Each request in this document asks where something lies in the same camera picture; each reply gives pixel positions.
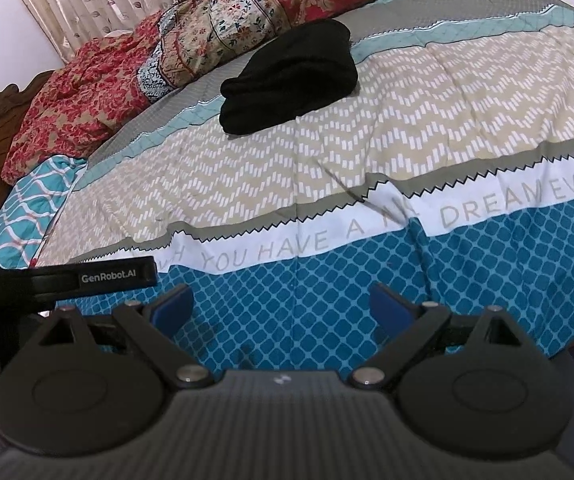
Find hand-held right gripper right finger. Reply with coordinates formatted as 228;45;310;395
349;282;526;391

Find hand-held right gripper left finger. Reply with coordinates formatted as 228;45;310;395
37;282;214;391

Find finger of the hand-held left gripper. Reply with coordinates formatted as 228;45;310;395
31;255;159;306

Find black pants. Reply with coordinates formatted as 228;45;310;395
218;18;359;136

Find teal white patterned pillow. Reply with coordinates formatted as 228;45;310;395
0;154;88;268

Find patterned chevron bedspread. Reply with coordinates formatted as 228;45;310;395
0;0;574;378

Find red floral patchwork blanket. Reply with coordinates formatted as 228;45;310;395
1;0;529;186

